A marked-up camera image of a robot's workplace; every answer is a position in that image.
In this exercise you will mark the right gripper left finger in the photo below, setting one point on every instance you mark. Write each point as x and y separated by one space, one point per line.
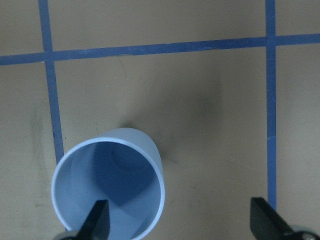
97 224

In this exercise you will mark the blue cup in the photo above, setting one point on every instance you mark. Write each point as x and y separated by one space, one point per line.
122 166

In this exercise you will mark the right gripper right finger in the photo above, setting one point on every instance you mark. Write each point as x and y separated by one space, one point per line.
266 223

